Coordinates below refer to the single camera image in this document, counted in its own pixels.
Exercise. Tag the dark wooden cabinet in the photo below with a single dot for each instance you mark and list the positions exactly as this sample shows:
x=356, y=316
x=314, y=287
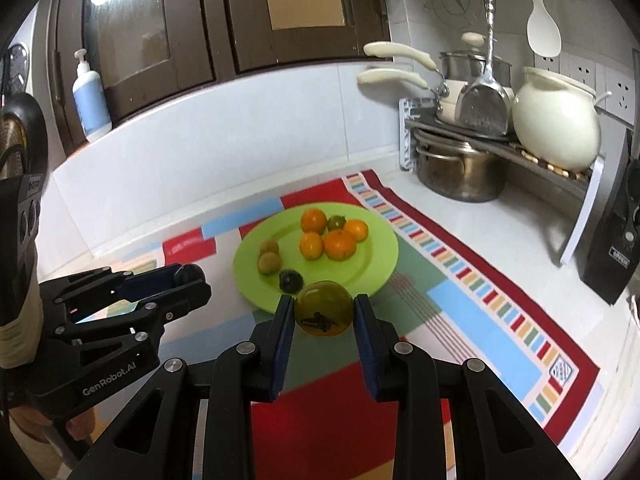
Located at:
x=200, y=20

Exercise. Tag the white wall socket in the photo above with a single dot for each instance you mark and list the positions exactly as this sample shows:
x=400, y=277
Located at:
x=620, y=92
x=582, y=72
x=547, y=62

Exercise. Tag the medium orange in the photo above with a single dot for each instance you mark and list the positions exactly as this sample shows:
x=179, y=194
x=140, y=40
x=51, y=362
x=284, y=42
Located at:
x=311, y=245

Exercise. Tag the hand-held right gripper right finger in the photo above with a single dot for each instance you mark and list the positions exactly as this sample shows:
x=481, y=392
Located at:
x=365, y=340

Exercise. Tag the green plate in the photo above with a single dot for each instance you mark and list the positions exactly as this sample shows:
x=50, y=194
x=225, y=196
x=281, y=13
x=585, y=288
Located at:
x=370, y=260

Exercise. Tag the steel slotted turner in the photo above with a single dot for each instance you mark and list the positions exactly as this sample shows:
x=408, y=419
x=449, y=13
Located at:
x=482, y=105

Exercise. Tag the small orange tangerine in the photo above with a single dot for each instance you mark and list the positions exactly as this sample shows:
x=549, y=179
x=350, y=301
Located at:
x=356, y=230
x=313, y=220

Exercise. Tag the small yellow plum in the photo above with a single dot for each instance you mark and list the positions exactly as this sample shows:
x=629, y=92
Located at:
x=268, y=262
x=270, y=246

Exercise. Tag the wooden bead trivet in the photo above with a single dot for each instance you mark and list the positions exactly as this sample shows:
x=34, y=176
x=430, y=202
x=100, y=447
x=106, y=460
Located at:
x=542, y=165

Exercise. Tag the dark purple plum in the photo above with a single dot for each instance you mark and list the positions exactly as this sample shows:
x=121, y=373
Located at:
x=290, y=280
x=189, y=272

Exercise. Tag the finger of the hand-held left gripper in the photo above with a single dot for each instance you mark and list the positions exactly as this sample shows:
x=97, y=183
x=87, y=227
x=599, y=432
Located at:
x=185, y=297
x=147, y=279

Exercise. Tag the colourful patchwork mat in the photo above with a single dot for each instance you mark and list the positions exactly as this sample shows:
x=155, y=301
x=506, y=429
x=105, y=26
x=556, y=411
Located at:
x=450, y=280

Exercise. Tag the cream ceramic pot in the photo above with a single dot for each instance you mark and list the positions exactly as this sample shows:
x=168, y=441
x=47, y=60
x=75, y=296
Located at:
x=555, y=120

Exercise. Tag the black knife block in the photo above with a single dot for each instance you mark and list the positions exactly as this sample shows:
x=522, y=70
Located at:
x=610, y=260

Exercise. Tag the large orange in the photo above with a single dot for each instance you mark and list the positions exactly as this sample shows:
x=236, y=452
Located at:
x=340, y=243

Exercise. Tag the white rice paddle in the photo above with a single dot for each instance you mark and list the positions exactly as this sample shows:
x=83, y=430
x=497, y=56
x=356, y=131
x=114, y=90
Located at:
x=544, y=30

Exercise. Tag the blue white pump bottle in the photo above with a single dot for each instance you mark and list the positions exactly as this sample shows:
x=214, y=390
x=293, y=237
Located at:
x=92, y=105

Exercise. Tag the large steel pot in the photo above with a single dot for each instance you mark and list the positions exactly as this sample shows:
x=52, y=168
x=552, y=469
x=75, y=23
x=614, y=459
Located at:
x=460, y=175

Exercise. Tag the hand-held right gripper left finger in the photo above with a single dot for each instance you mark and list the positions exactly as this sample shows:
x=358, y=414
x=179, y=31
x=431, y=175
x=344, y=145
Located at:
x=282, y=340

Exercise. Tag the white grey kitchen rack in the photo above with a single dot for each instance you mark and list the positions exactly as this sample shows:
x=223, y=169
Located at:
x=582, y=210

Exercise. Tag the person's left hand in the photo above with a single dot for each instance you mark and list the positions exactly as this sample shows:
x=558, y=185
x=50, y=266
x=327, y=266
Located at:
x=80, y=425

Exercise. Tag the green tangerine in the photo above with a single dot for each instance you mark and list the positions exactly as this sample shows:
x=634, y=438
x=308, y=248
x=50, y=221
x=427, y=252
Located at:
x=322, y=310
x=336, y=221

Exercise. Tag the steel pot with lid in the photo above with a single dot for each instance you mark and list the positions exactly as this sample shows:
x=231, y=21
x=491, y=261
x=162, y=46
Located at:
x=460, y=65

